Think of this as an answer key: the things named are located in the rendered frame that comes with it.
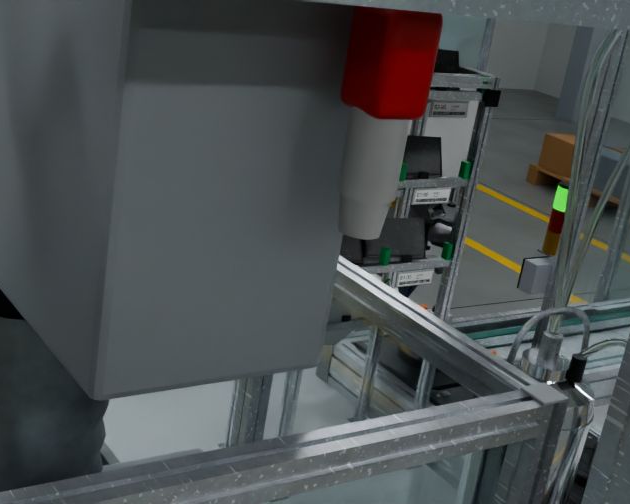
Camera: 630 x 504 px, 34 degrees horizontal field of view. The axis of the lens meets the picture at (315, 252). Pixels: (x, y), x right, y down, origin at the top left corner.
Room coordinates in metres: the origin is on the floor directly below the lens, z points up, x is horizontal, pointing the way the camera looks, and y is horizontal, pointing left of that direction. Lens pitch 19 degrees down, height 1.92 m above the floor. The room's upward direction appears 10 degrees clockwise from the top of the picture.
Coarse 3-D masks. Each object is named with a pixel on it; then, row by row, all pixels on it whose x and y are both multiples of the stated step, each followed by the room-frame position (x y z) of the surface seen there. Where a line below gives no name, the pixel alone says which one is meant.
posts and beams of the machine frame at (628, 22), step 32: (320, 0) 0.57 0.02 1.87; (352, 0) 0.58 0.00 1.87; (384, 0) 0.59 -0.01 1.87; (416, 0) 0.61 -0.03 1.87; (448, 0) 0.62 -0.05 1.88; (480, 0) 0.64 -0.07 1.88; (512, 0) 0.65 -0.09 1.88; (544, 0) 0.67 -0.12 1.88; (576, 0) 0.69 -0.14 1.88; (608, 0) 0.70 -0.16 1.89
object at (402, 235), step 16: (384, 224) 1.83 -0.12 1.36; (400, 224) 1.85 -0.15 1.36; (416, 224) 1.86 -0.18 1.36; (368, 240) 1.80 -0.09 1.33; (384, 240) 1.82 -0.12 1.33; (400, 240) 1.83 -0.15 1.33; (416, 240) 1.85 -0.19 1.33; (368, 256) 1.79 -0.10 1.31; (400, 256) 1.82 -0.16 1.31; (416, 256) 1.84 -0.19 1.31
